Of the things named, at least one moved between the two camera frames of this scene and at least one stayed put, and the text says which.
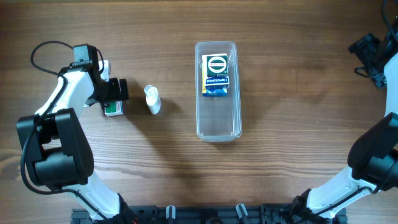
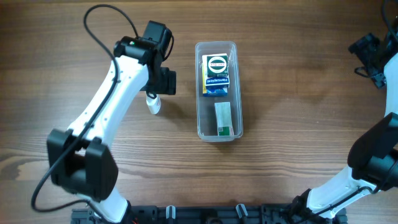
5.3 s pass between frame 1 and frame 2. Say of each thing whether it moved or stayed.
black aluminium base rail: stayed
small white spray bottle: stayed
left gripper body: moved
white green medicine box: moved
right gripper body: stayed
